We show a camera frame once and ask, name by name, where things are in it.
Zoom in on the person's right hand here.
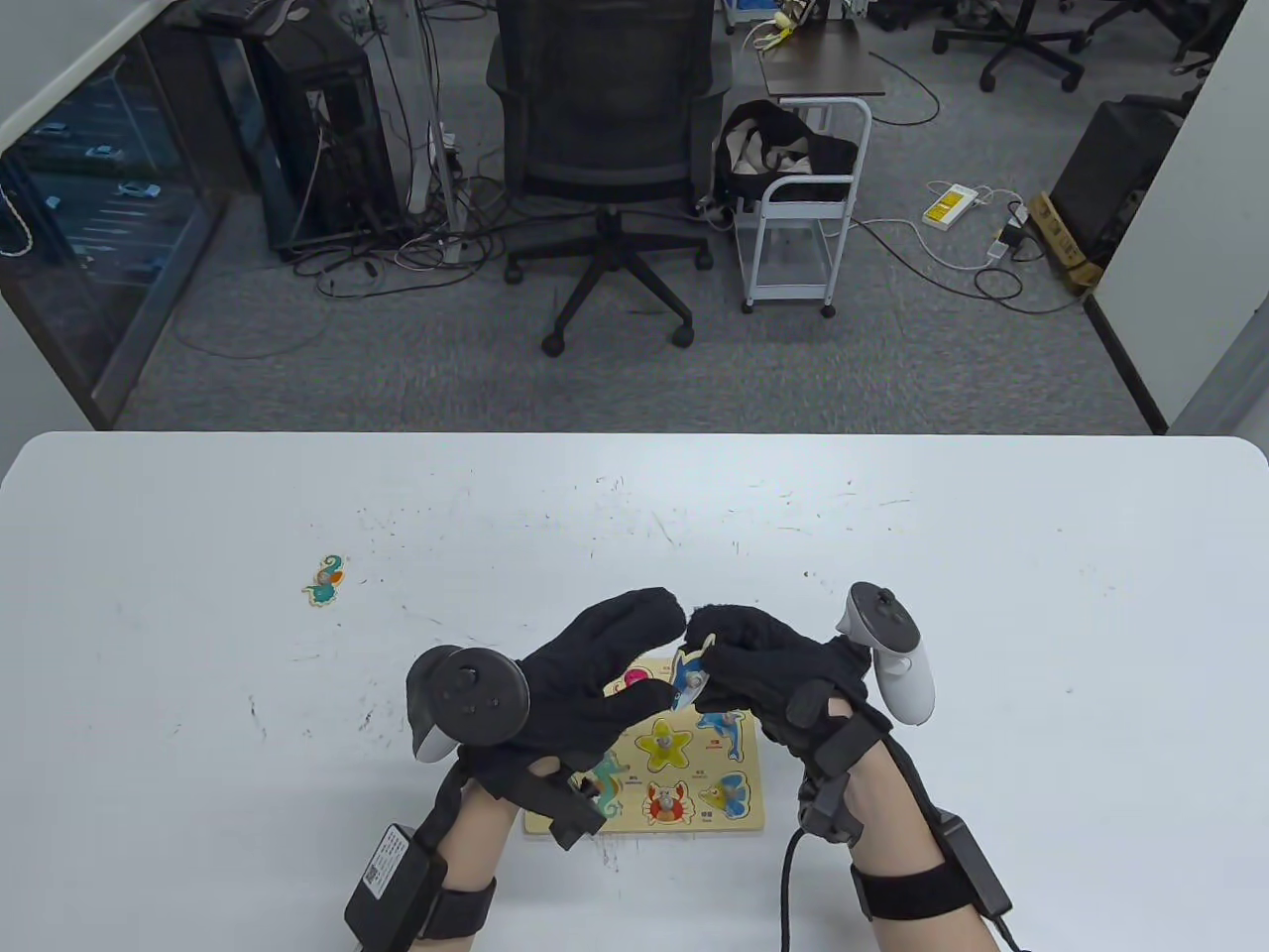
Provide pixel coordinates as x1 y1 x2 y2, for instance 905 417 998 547
684 603 898 844

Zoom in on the person's left hand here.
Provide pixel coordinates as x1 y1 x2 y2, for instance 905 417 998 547
458 587 687 849

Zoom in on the yellow starfish puzzle piece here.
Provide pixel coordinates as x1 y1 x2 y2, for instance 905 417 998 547
636 719 693 774

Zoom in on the yellow blue fish puzzle piece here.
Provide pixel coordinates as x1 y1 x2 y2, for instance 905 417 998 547
699 772 751 820

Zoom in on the wooden animal puzzle frame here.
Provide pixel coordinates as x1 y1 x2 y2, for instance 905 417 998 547
523 656 766 836

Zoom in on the seahorse puzzle piece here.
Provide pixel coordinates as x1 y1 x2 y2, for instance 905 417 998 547
302 553 348 608

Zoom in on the person's right forearm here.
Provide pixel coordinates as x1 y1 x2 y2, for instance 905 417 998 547
843 739 992 952

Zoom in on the person's left forearm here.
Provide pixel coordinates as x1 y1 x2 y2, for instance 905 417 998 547
436 783 526 952

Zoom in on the black white handheld controller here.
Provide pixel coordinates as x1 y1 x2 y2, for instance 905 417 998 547
836 582 936 727
404 647 531 765

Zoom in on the black labelled wrist box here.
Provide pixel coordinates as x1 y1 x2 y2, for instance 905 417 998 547
932 808 1014 918
345 823 449 951

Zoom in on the white rolling cart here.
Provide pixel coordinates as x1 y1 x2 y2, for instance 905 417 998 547
739 96 873 320

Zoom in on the yellow white power strip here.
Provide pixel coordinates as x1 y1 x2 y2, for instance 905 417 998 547
922 183 981 231

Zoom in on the cardboard box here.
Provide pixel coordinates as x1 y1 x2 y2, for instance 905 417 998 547
1026 191 1103 292

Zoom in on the black bag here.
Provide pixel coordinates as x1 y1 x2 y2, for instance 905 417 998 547
714 99 859 204

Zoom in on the white desk leg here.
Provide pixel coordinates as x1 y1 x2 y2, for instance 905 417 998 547
421 0 467 264

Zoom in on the black mesh office chair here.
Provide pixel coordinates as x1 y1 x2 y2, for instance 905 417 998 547
486 0 735 358

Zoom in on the dark brown side desk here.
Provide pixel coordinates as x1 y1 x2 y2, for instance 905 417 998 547
758 18 886 100

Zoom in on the black cabinet box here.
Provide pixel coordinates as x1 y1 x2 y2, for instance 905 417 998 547
1049 96 1191 264

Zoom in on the black computer tower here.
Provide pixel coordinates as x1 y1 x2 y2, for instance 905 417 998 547
248 25 403 249

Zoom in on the glass partition panel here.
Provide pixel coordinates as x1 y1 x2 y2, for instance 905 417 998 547
0 20 234 432

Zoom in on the black swivel office chair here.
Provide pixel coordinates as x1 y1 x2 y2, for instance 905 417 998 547
1086 0 1225 75
932 0 1087 95

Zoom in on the black keyboard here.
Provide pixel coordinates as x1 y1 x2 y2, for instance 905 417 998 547
193 0 298 36

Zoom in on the thin black cable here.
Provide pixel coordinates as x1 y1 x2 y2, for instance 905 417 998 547
781 828 809 952

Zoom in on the black wrist strap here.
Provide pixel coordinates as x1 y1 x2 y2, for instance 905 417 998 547
851 865 958 923
416 878 497 941

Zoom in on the long black floor cable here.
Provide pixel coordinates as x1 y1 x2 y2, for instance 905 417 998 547
853 218 1087 316

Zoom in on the bundle of floor cables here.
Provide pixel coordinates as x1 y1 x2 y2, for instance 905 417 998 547
288 169 517 298

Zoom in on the yellow white cable bundle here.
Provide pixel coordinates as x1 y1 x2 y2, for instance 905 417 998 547
746 0 806 53

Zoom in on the white cord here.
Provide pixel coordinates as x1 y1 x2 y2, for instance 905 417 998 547
0 181 36 259

